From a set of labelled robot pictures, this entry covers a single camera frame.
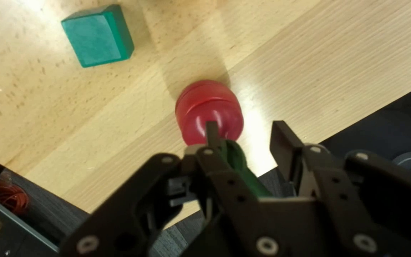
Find orange cable coil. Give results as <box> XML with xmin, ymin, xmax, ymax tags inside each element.
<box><xmin>0</xmin><ymin>183</ymin><xmax>31</xmax><ymax>217</ymax></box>

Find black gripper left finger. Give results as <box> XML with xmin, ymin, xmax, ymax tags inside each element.
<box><xmin>60</xmin><ymin>120</ymin><xmax>285</xmax><ymax>257</ymax></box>

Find green wooden cube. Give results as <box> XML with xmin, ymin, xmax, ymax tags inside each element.
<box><xmin>60</xmin><ymin>3</ymin><xmax>135</xmax><ymax>68</ymax></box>

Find red toy radish green leaves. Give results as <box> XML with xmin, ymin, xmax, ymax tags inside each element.
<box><xmin>174</xmin><ymin>78</ymin><xmax>274</xmax><ymax>198</ymax></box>

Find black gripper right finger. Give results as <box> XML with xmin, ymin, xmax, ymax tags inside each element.
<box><xmin>268</xmin><ymin>120</ymin><xmax>411</xmax><ymax>257</ymax></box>

